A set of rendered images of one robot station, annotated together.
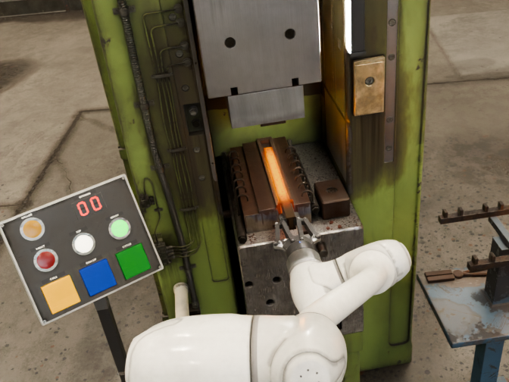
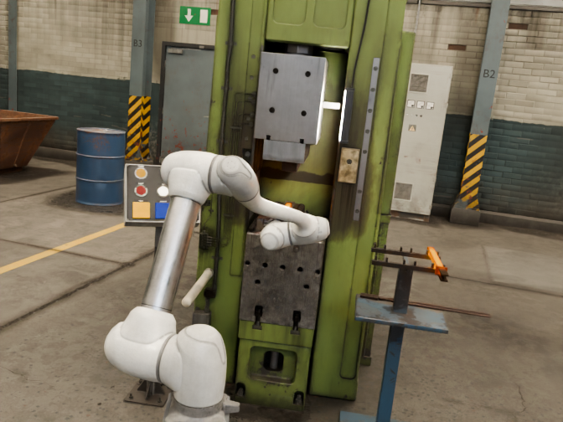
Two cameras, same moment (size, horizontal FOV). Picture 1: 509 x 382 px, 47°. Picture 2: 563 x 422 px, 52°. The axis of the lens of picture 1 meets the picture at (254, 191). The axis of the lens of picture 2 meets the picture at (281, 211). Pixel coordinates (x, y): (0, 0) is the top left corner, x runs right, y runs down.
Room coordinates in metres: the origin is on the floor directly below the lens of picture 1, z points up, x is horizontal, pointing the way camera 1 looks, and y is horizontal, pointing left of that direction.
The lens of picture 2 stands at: (-1.28, -0.50, 1.61)
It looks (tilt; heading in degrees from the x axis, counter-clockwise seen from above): 12 degrees down; 9
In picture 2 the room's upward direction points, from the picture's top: 6 degrees clockwise
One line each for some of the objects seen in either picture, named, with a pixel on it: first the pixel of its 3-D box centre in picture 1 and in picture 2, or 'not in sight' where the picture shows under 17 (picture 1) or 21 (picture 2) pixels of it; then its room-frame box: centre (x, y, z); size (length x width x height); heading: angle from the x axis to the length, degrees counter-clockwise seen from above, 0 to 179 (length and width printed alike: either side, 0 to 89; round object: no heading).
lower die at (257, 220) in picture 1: (266, 180); (281, 216); (1.62, -0.05, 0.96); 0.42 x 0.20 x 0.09; 4
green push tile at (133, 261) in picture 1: (132, 261); not in sight; (1.23, 0.34, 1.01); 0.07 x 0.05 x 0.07; 119
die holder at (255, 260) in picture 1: (288, 239); (286, 265); (1.64, -0.10, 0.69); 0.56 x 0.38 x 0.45; 4
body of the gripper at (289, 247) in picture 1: (299, 248); not in sight; (1.21, -0.10, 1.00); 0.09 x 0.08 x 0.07; 4
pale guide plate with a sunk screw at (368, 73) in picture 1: (368, 86); (348, 165); (1.57, -0.37, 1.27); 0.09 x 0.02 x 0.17; 94
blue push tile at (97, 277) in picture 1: (98, 277); (163, 211); (1.18, 0.43, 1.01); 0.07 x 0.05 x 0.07; 119
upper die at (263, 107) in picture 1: (256, 76); (287, 147); (1.62, -0.05, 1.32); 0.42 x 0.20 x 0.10; 4
